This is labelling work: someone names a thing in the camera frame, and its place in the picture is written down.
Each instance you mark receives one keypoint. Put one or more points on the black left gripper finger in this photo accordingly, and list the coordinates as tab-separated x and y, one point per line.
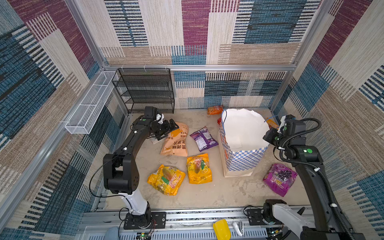
173	125
160	136

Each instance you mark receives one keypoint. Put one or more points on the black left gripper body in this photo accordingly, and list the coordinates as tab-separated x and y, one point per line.
161	129

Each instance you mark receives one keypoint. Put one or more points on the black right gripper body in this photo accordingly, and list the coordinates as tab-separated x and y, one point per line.
274	137

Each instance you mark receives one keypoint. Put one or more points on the orange sweet potato snack bag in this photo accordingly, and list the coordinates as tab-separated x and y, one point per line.
175	142

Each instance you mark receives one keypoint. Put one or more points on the blue checkered paper bag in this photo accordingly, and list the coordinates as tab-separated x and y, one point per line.
241	144

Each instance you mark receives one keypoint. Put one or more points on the yellow mango candy bag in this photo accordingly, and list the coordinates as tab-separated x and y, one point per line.
167	180
272	124
199	171

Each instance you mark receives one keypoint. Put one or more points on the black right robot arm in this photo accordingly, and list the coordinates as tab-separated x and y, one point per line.
330	222

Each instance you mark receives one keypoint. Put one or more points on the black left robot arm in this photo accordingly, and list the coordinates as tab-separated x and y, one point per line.
120	172

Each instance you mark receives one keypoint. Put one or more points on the purple grape candy bag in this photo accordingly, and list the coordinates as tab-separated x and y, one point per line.
280	179

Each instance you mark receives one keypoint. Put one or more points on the blue magazine booklet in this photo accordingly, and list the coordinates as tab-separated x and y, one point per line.
154	140

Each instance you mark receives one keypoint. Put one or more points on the purple snack packet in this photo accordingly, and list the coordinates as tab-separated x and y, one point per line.
204	139

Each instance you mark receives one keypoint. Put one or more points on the small orange chip packet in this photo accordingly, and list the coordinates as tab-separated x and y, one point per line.
215	110

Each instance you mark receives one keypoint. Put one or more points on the white plastic clip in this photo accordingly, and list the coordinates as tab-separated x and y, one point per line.
239	228

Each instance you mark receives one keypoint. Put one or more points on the yellow plastic scoop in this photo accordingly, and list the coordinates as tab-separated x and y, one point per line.
222	230

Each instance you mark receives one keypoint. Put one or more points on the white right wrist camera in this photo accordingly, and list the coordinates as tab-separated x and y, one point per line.
283	122

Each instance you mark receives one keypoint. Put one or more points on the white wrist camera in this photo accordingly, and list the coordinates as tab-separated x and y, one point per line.
160	118
283	122

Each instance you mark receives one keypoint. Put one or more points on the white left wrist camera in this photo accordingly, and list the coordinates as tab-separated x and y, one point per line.
160	118

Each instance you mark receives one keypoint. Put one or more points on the black wire shelf rack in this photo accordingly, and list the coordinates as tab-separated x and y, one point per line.
140	88

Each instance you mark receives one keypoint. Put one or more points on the white wire mesh basket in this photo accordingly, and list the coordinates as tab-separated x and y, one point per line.
86	114

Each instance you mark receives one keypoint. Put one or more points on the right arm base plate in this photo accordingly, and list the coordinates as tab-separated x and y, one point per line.
255	217

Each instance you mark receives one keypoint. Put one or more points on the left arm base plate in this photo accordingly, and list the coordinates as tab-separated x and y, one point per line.
155	220

